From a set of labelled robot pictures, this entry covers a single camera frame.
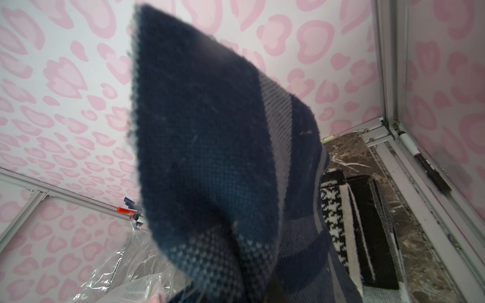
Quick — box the zigzag patterned blanket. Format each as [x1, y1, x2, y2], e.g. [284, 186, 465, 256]
[347, 175, 399, 290]

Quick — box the red marker pen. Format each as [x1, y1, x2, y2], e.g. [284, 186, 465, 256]
[116, 207, 137, 217]

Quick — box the grey black checked blanket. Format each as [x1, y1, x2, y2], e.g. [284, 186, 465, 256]
[363, 178, 411, 302]

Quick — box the pink fleece blanket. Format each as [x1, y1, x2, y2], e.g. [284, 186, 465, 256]
[147, 290, 167, 303]

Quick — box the houndstooth black white blanket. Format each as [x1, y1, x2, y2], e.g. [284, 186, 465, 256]
[320, 170, 363, 294]

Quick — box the blue capped pen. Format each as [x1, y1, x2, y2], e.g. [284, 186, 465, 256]
[124, 197, 140, 210]

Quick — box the navy blue plaid blanket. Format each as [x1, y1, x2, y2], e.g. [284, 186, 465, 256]
[132, 5, 362, 302]

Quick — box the black marker on rail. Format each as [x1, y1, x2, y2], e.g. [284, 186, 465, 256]
[397, 131, 452, 194]

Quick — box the clear plastic vacuum bag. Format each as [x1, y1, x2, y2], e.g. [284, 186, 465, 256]
[71, 230, 189, 303]

